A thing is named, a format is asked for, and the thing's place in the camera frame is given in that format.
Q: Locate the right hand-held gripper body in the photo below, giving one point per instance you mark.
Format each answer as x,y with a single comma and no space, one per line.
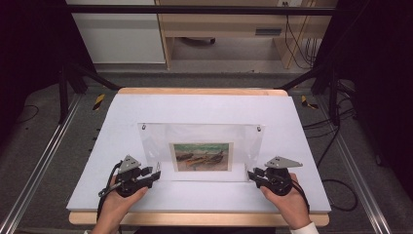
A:
279,180

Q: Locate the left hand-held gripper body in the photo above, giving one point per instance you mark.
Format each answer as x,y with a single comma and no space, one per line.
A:
130,182

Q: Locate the clear acrylic photo frame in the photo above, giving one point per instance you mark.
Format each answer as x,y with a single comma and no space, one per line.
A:
201,133

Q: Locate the person's right hand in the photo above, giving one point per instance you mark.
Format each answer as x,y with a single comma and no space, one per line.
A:
290,208

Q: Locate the person's left hand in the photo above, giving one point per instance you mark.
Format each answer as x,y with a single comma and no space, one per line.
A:
115,208

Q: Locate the white table cover board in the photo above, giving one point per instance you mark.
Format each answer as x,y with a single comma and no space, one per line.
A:
195,198

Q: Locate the painting print photo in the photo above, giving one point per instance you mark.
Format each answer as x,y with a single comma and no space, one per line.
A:
201,157

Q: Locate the wooden table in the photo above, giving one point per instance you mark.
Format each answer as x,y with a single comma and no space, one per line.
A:
195,219

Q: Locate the yellow black tape strip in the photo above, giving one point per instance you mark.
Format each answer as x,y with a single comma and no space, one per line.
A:
307,102
99,101

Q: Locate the black metal stand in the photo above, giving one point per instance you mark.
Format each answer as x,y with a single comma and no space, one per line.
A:
63,94
332,97

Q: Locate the white cabinet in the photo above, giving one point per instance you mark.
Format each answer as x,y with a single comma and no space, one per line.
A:
120,35

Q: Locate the grey desk label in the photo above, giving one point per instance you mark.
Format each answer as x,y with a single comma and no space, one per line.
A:
268,31

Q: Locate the black curtain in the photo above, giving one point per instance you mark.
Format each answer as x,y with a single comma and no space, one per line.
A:
29,48
380,81

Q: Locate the light wooden desk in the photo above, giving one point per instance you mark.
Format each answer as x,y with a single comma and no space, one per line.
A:
227,22

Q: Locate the aluminium floor rail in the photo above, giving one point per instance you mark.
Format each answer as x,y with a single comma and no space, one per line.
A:
39,165
354,169

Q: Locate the black horizontal frame bar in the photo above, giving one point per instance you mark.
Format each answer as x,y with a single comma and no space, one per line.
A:
195,9

